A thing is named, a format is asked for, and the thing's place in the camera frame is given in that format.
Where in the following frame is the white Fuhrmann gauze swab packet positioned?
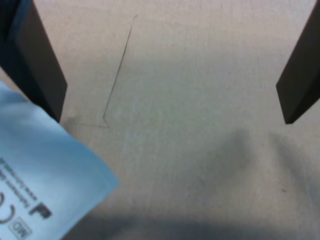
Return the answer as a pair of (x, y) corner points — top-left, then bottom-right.
(0, 79), (121, 240)

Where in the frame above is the brown cardboard sheet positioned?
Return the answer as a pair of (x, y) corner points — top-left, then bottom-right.
(0, 0), (320, 240)

